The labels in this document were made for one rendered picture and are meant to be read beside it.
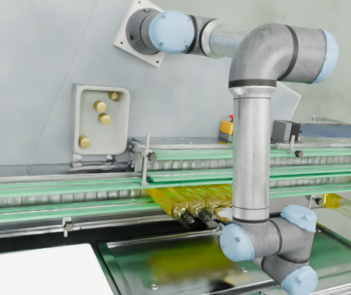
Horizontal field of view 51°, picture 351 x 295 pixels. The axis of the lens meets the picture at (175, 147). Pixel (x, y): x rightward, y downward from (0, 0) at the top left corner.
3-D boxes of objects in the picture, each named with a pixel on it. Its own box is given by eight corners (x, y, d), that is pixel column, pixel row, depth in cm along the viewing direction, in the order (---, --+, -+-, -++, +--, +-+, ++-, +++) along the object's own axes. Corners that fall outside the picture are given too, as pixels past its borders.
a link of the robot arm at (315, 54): (179, 12, 116) (300, 24, 70) (219, 18, 122) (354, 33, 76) (173, 51, 120) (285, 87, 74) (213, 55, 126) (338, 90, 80)
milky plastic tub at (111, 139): (69, 148, 126) (74, 155, 118) (71, 82, 121) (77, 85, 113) (118, 147, 134) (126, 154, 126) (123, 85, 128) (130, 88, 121)
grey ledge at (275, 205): (195, 210, 152) (209, 222, 142) (197, 190, 150) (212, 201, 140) (353, 195, 194) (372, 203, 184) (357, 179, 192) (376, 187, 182)
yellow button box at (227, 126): (218, 136, 151) (228, 141, 145) (220, 119, 150) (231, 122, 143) (232, 136, 155) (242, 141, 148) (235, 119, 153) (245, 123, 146)
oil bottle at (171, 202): (148, 196, 130) (174, 222, 111) (149, 181, 128) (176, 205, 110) (163, 194, 132) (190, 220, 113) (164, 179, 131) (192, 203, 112)
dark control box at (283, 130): (271, 137, 164) (283, 141, 156) (273, 119, 162) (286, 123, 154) (285, 137, 167) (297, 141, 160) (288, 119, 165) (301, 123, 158)
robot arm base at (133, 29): (137, -1, 120) (148, -4, 111) (174, 22, 127) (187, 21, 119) (118, 41, 121) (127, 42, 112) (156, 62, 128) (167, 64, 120)
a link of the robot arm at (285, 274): (324, 264, 81) (316, 298, 83) (289, 240, 90) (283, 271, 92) (296, 271, 77) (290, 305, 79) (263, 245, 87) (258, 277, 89)
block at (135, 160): (125, 166, 130) (132, 172, 124) (128, 140, 128) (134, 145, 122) (135, 166, 132) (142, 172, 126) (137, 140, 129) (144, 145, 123)
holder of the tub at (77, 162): (69, 162, 128) (73, 169, 121) (72, 82, 121) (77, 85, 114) (116, 161, 135) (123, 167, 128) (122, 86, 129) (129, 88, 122)
